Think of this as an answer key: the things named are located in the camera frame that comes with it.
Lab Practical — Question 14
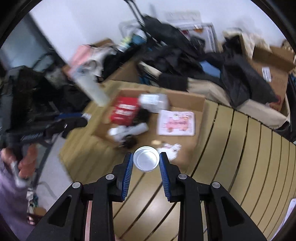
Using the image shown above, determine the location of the person's left hand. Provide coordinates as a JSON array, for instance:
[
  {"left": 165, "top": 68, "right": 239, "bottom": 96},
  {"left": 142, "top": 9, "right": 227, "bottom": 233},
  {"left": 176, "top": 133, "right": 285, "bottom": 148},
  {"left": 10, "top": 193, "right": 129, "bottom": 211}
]
[{"left": 1, "top": 144, "right": 38, "bottom": 179}]

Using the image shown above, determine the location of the cardboard box right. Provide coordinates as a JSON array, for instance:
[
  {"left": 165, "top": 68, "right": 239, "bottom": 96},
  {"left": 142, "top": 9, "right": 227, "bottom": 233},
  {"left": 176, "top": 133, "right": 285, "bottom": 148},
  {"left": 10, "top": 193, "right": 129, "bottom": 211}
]
[{"left": 250, "top": 46, "right": 295, "bottom": 111}]

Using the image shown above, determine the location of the pink patterned tissue pack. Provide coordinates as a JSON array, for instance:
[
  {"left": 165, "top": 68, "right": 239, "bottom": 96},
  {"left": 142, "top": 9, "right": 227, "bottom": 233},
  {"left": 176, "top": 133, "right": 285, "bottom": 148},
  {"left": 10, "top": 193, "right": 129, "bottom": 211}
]
[{"left": 157, "top": 110, "right": 195, "bottom": 136}]

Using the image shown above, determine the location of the white folding chair frame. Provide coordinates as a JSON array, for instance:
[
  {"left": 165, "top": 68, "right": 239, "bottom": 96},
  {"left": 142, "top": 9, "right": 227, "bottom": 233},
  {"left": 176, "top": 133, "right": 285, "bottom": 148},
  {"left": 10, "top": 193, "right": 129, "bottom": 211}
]
[{"left": 118, "top": 20, "right": 141, "bottom": 38}]

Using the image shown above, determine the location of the white plastic squeeze bottle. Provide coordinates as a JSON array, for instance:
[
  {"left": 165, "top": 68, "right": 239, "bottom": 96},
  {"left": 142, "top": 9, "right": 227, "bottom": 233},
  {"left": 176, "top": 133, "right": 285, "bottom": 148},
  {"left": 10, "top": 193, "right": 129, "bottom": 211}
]
[{"left": 107, "top": 123, "right": 149, "bottom": 142}]

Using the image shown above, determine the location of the beige crumpled garment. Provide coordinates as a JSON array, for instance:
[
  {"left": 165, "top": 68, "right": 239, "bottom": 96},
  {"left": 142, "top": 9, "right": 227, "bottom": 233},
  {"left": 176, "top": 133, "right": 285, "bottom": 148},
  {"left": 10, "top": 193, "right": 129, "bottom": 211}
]
[{"left": 85, "top": 46, "right": 117, "bottom": 77}]

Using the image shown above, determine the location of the black clothes pile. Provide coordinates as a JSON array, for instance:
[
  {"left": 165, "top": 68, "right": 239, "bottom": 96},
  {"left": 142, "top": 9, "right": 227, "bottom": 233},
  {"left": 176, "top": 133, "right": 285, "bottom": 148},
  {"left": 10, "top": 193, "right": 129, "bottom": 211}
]
[{"left": 200, "top": 35, "right": 278, "bottom": 108}]

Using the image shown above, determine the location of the tall white thermos bottle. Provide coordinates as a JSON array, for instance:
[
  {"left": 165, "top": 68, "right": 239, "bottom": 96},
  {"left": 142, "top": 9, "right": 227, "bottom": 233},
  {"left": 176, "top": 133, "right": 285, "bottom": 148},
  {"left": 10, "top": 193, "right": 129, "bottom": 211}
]
[{"left": 72, "top": 67, "right": 109, "bottom": 107}]

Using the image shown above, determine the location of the black baby stroller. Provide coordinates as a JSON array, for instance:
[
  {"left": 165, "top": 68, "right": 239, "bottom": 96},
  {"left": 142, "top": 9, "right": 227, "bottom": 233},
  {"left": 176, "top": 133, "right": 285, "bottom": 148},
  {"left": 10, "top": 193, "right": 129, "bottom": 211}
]
[{"left": 1, "top": 61, "right": 90, "bottom": 147}]

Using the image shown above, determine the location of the purple sweater torso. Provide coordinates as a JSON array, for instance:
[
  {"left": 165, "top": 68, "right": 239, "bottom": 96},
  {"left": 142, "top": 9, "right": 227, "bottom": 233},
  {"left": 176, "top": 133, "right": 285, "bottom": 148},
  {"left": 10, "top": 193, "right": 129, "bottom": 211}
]
[{"left": 1, "top": 162, "right": 34, "bottom": 240}]

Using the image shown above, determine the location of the shallow cardboard tray box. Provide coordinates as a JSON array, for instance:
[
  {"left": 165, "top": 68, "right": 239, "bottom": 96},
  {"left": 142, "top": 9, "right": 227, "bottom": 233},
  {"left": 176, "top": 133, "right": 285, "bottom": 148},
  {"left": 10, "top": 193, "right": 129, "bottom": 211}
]
[{"left": 92, "top": 88, "right": 206, "bottom": 171}]

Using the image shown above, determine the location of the red printed box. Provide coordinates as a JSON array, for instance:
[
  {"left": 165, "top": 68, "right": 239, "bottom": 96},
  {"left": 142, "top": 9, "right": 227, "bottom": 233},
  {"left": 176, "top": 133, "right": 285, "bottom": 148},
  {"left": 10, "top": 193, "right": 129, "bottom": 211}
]
[{"left": 110, "top": 96, "right": 140, "bottom": 126}]

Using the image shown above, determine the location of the clear plastic jar container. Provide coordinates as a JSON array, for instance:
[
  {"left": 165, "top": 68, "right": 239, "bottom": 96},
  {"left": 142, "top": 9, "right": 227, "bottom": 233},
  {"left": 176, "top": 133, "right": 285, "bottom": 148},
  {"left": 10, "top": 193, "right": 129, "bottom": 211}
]
[{"left": 138, "top": 93, "right": 170, "bottom": 113}]

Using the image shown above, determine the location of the round white lid tin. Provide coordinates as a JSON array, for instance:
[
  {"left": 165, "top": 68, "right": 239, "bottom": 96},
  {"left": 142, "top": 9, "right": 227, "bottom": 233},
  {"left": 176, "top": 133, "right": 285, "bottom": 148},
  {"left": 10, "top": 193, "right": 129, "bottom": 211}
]
[{"left": 133, "top": 146, "right": 159, "bottom": 172}]

